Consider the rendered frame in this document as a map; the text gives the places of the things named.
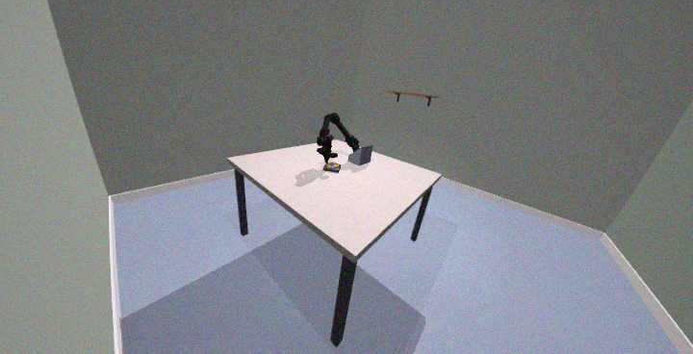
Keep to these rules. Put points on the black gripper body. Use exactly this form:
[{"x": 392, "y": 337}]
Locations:
[{"x": 331, "y": 155}]

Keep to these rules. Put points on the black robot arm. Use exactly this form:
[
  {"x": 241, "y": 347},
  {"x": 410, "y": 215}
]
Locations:
[{"x": 323, "y": 140}]

